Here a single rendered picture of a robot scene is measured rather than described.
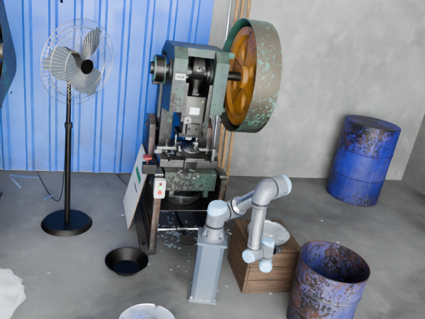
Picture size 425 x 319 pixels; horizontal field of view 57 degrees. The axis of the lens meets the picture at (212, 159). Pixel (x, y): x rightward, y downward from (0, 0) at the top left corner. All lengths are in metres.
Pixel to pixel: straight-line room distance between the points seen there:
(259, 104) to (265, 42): 0.40
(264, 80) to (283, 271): 1.29
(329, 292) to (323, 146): 2.78
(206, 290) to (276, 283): 0.52
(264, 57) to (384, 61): 2.62
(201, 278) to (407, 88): 3.69
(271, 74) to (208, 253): 1.21
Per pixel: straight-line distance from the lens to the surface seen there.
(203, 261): 2.51
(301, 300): 2.53
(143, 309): 2.16
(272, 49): 2.68
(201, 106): 2.86
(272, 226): 2.87
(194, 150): 2.88
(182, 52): 2.74
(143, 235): 3.20
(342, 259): 2.75
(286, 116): 4.55
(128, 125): 4.08
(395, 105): 5.32
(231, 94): 3.22
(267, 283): 2.84
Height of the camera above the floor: 1.78
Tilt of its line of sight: 21 degrees down
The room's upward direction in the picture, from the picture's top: 9 degrees clockwise
